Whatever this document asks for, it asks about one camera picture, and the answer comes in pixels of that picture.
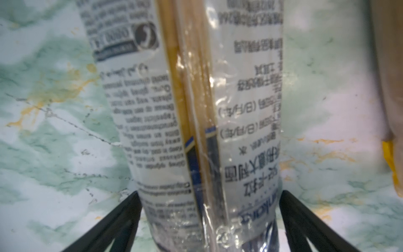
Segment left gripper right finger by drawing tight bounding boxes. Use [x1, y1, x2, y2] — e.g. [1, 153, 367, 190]
[279, 190, 359, 252]

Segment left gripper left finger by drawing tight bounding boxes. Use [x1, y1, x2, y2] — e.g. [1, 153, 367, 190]
[64, 191, 142, 252]

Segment clear white-label spaghetti bag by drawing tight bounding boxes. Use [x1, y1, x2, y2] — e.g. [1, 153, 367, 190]
[76, 1, 283, 252]

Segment yellow top spaghetti bag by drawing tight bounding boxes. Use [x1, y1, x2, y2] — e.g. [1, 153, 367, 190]
[370, 0, 403, 197]

